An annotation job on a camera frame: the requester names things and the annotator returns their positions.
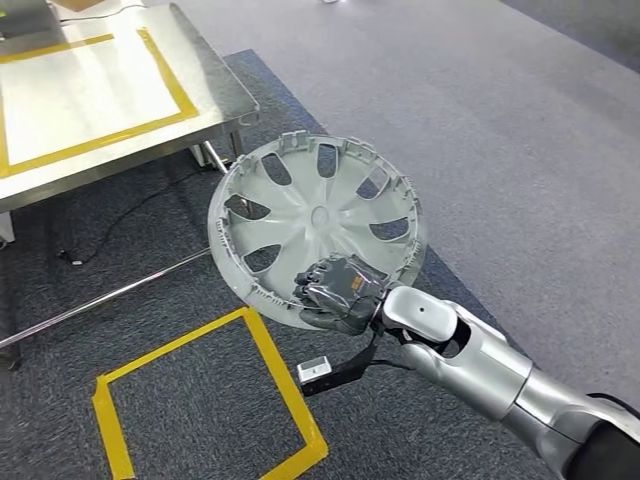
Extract steel workbench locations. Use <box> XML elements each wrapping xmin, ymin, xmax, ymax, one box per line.
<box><xmin>0</xmin><ymin>0</ymin><xmax>261</xmax><ymax>372</ymax></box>

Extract yellow tape rectangle on workbench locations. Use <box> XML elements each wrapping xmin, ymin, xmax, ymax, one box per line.
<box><xmin>0</xmin><ymin>27</ymin><xmax>200</xmax><ymax>180</ymax></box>

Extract dark grey device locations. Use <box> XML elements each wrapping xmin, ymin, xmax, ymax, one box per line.
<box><xmin>0</xmin><ymin>0</ymin><xmax>56</xmax><ymax>38</ymax></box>

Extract grey plastic wheel hubcap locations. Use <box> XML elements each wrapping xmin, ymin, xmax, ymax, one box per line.
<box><xmin>207</xmin><ymin>130</ymin><xmax>429</xmax><ymax>331</ymax></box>

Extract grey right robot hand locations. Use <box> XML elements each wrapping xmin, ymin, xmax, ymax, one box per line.
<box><xmin>292</xmin><ymin>253</ymin><xmax>390</xmax><ymax>337</ymax></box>

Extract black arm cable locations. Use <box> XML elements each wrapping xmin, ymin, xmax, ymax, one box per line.
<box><xmin>367</xmin><ymin>357</ymin><xmax>416</xmax><ymax>372</ymax></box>

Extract black floor cable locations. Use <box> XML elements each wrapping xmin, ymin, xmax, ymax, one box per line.
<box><xmin>56</xmin><ymin>168</ymin><xmax>201</xmax><ymax>268</ymax></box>

